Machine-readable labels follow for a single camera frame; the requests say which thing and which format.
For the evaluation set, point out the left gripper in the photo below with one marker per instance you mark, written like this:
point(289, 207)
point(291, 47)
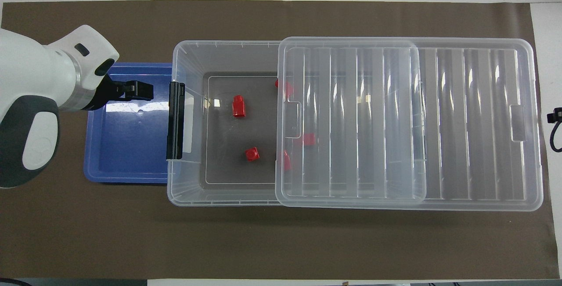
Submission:
point(109, 92)

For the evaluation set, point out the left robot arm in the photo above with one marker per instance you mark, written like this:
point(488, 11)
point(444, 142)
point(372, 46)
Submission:
point(30, 70)

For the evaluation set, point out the black box latch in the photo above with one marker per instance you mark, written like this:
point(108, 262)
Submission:
point(176, 119)

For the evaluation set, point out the clear plastic storage box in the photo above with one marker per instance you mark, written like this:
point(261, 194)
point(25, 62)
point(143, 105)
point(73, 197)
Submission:
point(228, 57)

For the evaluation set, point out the red block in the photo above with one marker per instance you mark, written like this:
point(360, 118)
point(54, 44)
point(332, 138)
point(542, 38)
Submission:
point(252, 154)
point(285, 88)
point(309, 139)
point(286, 161)
point(238, 106)

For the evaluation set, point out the clear plastic box lid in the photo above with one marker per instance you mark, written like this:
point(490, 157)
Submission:
point(461, 123)

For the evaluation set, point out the blue plastic tray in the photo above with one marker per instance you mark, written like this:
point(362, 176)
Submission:
point(127, 145)

